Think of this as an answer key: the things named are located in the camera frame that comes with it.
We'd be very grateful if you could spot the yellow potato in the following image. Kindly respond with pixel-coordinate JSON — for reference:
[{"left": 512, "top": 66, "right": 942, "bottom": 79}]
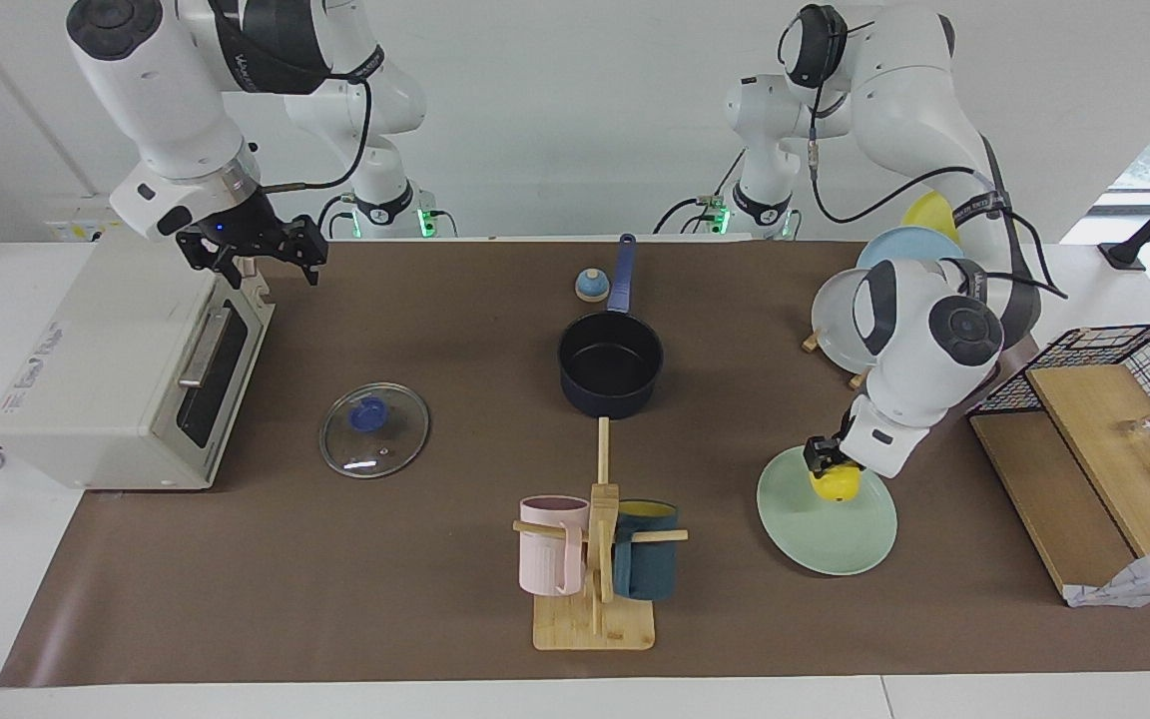
[{"left": 810, "top": 464, "right": 863, "bottom": 503}]

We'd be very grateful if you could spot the glass lid with blue knob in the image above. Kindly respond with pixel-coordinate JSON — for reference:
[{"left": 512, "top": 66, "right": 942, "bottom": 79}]
[{"left": 318, "top": 382, "right": 431, "bottom": 479}]

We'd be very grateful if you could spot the mint green plate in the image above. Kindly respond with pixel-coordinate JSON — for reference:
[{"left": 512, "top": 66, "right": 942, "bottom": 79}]
[{"left": 757, "top": 444, "right": 898, "bottom": 577}]

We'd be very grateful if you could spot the wooden plate rack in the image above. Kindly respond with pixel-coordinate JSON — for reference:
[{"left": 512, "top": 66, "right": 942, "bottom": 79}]
[{"left": 801, "top": 328, "right": 872, "bottom": 391}]

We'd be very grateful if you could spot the grey plate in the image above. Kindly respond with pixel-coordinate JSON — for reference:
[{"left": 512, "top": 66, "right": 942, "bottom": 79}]
[{"left": 812, "top": 268, "right": 880, "bottom": 375}]

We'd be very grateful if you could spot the light blue plate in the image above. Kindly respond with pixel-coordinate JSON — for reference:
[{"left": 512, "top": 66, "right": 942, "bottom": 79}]
[{"left": 856, "top": 226, "right": 965, "bottom": 273}]

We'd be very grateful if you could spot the yellow plate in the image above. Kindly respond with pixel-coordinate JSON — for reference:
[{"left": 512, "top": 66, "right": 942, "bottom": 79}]
[{"left": 900, "top": 191, "right": 960, "bottom": 246}]

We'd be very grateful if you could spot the beige toaster oven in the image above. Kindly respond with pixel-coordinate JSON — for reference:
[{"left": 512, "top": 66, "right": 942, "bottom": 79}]
[{"left": 0, "top": 231, "right": 277, "bottom": 491}]

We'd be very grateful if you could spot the dark teal mug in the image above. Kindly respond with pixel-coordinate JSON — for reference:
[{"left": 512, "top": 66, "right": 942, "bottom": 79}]
[{"left": 612, "top": 499, "right": 681, "bottom": 601}]

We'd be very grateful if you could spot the wooden shelf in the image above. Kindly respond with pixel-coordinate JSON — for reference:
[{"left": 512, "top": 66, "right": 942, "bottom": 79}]
[{"left": 969, "top": 363, "right": 1150, "bottom": 600}]

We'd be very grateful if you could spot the wooden mug tree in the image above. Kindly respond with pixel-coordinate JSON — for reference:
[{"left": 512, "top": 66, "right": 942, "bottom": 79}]
[{"left": 512, "top": 417, "right": 689, "bottom": 652}]

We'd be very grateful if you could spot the pink mug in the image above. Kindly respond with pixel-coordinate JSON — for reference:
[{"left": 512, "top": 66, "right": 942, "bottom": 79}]
[{"left": 519, "top": 495, "right": 591, "bottom": 597}]

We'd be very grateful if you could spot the brown table mat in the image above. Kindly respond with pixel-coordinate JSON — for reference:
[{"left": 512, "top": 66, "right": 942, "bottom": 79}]
[{"left": 0, "top": 238, "right": 1150, "bottom": 688}]

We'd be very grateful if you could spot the white patterned cloth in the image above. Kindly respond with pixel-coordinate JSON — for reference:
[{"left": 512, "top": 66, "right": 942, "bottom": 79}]
[{"left": 1064, "top": 542, "right": 1150, "bottom": 609}]

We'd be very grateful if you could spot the black right base cable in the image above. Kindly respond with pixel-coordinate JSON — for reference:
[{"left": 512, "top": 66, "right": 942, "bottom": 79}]
[{"left": 315, "top": 193, "right": 356, "bottom": 241}]

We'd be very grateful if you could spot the black base cable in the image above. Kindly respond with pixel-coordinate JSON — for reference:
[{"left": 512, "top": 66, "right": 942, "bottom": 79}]
[
  {"left": 655, "top": 150, "right": 748, "bottom": 236},
  {"left": 315, "top": 193, "right": 356, "bottom": 241}
]

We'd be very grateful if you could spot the white wall socket box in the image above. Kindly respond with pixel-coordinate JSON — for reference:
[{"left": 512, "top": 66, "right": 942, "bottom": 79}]
[{"left": 44, "top": 193, "right": 155, "bottom": 244}]

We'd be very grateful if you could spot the dark pot with purple handle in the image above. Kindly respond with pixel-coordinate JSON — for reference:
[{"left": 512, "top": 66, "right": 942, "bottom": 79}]
[{"left": 557, "top": 234, "right": 665, "bottom": 419}]

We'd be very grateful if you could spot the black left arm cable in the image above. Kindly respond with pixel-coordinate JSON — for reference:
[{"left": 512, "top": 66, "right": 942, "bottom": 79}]
[{"left": 778, "top": 5, "right": 1070, "bottom": 301}]

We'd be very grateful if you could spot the black left base cable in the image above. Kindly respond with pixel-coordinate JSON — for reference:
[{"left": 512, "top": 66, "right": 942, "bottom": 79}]
[{"left": 655, "top": 150, "right": 748, "bottom": 236}]

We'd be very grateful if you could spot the black wire basket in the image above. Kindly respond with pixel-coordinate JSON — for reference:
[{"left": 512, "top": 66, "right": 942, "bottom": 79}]
[{"left": 966, "top": 323, "right": 1150, "bottom": 470}]

